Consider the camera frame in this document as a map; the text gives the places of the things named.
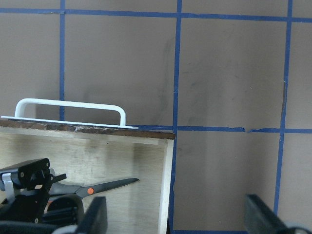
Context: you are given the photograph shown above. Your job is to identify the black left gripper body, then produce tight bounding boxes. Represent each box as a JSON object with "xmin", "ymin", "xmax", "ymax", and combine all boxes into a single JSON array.
[{"xmin": 0, "ymin": 192, "xmax": 84, "ymax": 234}]

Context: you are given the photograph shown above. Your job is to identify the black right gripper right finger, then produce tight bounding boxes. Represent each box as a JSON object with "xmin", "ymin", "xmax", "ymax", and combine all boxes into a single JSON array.
[{"xmin": 244, "ymin": 194, "xmax": 312, "ymax": 234}]

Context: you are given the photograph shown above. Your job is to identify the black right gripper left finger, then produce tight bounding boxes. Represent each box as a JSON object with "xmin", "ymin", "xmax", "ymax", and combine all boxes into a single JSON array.
[{"xmin": 52, "ymin": 196, "xmax": 108, "ymax": 234}]

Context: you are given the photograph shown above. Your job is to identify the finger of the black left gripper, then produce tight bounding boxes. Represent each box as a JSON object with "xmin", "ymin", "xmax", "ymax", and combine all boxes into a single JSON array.
[{"xmin": 0, "ymin": 158, "xmax": 67, "ymax": 197}]

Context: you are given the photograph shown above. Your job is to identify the drawer with white handle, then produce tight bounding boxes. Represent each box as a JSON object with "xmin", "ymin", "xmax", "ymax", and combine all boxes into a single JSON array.
[{"xmin": 0, "ymin": 98, "xmax": 175, "ymax": 234}]

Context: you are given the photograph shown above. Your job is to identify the grey orange scissors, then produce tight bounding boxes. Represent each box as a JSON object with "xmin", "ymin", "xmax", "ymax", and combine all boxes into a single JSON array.
[{"xmin": 46, "ymin": 178, "xmax": 139, "ymax": 210}]

